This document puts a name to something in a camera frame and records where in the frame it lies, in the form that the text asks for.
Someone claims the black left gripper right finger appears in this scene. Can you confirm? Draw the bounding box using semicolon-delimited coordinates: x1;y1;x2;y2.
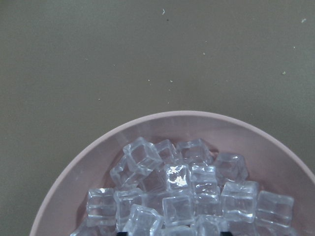
220;231;230;236

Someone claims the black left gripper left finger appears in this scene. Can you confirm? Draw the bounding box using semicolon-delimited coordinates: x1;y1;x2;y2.
117;232;128;236

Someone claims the pile of clear ice cubes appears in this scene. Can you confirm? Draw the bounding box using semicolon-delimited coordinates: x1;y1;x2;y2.
73;137;297;236

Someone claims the pink bowl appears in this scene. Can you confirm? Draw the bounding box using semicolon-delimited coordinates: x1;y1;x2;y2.
30;111;315;236

